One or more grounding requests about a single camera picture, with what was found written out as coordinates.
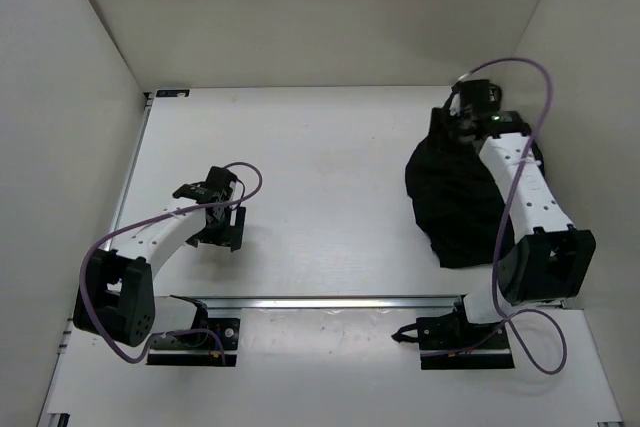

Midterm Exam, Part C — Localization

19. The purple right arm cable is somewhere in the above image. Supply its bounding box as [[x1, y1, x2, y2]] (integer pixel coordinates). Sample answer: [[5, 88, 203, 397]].
[[419, 56, 569, 375]]

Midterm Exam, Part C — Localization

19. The aluminium front table rail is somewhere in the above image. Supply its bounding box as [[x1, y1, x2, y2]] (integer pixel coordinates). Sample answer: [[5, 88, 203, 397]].
[[169, 294, 569, 311]]

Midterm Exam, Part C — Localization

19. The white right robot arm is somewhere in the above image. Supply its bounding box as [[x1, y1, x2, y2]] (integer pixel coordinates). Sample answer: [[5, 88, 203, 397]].
[[429, 108, 596, 348]]

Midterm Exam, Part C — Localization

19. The aluminium left table rail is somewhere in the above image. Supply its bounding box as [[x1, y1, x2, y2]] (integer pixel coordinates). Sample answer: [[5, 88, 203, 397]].
[[109, 92, 155, 232]]

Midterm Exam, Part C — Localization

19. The black pleated skirt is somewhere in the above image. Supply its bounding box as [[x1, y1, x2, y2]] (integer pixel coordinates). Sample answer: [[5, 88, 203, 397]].
[[405, 108, 504, 269]]

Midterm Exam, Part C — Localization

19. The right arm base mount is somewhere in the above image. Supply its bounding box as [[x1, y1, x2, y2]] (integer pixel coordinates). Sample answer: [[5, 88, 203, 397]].
[[391, 302, 515, 371]]

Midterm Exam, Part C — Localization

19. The left corner label sticker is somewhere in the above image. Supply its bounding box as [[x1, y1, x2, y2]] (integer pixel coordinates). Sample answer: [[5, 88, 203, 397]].
[[155, 89, 190, 98]]

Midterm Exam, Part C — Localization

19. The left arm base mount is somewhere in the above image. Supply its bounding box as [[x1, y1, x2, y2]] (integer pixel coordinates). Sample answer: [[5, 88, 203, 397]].
[[146, 296, 241, 367]]

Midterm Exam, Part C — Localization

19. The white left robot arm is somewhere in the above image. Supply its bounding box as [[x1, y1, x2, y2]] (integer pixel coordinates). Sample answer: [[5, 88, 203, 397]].
[[73, 178, 246, 347]]

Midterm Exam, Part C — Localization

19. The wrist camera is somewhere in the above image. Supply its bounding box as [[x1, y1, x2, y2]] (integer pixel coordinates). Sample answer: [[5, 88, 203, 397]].
[[451, 79, 503, 116], [203, 166, 238, 200]]

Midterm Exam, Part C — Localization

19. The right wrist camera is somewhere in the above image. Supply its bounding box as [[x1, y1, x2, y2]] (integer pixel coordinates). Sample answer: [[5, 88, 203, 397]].
[[451, 79, 503, 116]]

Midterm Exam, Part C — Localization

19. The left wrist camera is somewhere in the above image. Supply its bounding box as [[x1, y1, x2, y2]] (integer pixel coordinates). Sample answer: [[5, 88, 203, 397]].
[[203, 166, 238, 200]]

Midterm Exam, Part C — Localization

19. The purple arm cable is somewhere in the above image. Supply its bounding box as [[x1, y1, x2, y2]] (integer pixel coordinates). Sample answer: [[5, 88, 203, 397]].
[[419, 56, 569, 375], [81, 161, 264, 365]]

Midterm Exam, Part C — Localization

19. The aluminium table rail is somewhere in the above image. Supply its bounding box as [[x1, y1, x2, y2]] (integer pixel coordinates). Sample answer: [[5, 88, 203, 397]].
[[169, 294, 569, 311], [109, 92, 155, 232]]

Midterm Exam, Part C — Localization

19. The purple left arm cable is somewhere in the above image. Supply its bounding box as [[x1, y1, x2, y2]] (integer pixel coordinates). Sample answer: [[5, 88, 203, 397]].
[[81, 161, 264, 365]]

